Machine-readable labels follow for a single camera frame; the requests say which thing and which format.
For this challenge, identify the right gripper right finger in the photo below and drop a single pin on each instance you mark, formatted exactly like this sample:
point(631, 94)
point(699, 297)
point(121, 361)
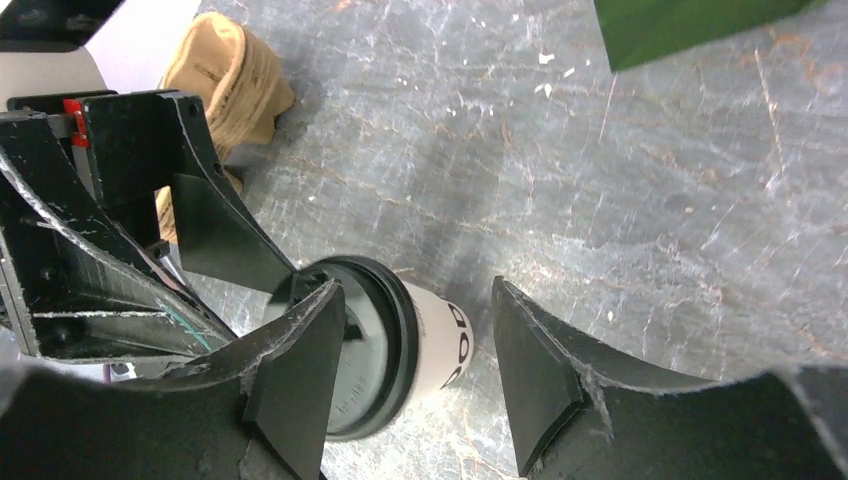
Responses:
point(579, 408)

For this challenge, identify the brown cardboard cup carrier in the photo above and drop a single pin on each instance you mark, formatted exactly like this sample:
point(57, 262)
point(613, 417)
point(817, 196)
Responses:
point(238, 77)

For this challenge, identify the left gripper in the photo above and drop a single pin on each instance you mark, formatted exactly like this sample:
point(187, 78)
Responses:
point(78, 288)

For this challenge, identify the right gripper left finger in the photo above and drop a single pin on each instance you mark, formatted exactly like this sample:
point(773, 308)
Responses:
point(257, 408)

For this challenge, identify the white paper coffee cup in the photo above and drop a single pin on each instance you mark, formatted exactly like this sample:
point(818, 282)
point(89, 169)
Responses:
point(446, 343)

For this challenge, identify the green paper bag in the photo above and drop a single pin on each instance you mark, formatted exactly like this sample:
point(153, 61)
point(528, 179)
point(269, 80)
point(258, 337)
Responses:
point(636, 32)

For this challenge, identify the black coffee lid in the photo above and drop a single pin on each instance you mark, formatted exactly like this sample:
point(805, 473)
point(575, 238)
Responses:
point(380, 346)

